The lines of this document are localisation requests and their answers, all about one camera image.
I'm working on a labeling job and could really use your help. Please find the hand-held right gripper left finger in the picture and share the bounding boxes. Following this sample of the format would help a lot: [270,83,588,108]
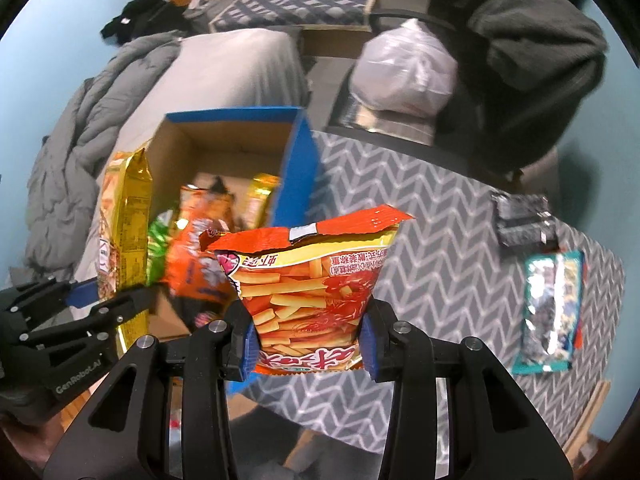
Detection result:
[45,304,261,480]

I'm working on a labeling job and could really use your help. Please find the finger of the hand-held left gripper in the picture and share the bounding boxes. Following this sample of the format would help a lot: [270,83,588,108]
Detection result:
[29,285,159,362]
[0,276,99,330]

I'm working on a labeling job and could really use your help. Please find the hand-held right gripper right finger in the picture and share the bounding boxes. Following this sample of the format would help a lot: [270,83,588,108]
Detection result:
[359,299,572,480]

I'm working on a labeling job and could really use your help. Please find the large red-orange snack packet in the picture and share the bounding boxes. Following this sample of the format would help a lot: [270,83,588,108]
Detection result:
[164,230,240,312]

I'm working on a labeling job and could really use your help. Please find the red fries snack packet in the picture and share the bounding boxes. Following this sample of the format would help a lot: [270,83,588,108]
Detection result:
[199,204,417,377]

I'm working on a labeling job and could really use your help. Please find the long gold snack packet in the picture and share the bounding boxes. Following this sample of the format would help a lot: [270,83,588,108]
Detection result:
[96,146,154,357]
[244,173,281,232]

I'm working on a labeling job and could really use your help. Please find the blue cardboard box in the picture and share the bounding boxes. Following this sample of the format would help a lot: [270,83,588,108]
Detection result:
[75,106,321,396]

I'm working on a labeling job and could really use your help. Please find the person's grey trousers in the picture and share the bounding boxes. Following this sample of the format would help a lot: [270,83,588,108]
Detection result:
[235,427,386,480]

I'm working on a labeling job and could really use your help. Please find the grey chevron tablecloth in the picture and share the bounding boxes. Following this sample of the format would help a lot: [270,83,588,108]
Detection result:
[227,130,627,457]

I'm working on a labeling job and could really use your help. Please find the grey duvet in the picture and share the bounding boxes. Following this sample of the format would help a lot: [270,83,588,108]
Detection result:
[26,30,183,272]

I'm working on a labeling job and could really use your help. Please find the teal snack packet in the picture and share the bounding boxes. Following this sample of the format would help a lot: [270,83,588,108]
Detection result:
[511,250,587,376]

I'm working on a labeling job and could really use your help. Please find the black snack packet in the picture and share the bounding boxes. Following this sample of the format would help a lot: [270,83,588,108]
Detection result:
[491,191,560,260]

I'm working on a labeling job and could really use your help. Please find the black office chair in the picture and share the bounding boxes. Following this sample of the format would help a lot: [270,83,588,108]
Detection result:
[324,0,608,188]

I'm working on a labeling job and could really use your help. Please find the bed with grey sheet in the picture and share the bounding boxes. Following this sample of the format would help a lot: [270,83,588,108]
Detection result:
[75,27,312,291]

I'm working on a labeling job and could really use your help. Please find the pile of black clothes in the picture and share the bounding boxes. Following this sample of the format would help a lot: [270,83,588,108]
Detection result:
[99,0,173,45]

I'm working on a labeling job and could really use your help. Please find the white plastic bag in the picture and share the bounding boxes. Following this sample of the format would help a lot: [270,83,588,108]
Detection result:
[350,17,459,117]

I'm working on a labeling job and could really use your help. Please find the grey hooded sweater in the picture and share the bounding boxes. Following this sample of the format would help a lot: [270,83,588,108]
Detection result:
[181,0,238,28]

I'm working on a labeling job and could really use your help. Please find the checked blue folding bed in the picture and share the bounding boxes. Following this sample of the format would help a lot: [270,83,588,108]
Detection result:
[207,0,382,33]

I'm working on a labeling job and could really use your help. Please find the dark grey fleece blanket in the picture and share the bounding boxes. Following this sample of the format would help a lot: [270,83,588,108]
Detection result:
[466,0,609,128]

